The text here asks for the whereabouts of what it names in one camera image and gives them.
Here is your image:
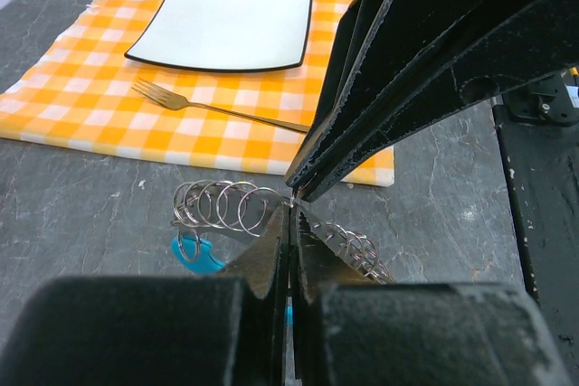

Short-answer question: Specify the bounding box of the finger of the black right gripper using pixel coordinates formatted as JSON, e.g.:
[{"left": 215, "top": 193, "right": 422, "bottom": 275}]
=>
[
  {"left": 298, "top": 0, "right": 578, "bottom": 202},
  {"left": 285, "top": 0, "right": 532, "bottom": 190}
]

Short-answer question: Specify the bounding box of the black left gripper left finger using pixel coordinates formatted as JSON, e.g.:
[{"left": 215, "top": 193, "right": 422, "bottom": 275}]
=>
[{"left": 1, "top": 205, "right": 290, "bottom": 385}]

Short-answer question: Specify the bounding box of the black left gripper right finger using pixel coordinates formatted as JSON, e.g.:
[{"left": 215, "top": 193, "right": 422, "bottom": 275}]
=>
[{"left": 291, "top": 209, "right": 571, "bottom": 385}]

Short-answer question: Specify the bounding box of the large keyring with keys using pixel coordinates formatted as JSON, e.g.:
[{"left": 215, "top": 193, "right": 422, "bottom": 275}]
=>
[{"left": 170, "top": 179, "right": 394, "bottom": 286}]

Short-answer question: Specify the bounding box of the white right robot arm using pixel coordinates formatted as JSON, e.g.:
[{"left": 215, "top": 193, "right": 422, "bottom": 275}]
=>
[{"left": 285, "top": 0, "right": 578, "bottom": 202}]

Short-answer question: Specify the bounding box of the white square plate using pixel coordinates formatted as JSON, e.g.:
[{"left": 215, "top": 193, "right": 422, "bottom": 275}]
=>
[{"left": 125, "top": 0, "right": 313, "bottom": 72}]

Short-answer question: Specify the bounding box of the gold fork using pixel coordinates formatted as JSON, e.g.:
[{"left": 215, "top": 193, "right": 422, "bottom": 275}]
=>
[{"left": 132, "top": 79, "right": 309, "bottom": 134}]

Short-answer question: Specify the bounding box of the orange checkered cloth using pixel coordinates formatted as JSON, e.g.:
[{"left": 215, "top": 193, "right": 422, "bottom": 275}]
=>
[{"left": 0, "top": 0, "right": 395, "bottom": 188}]

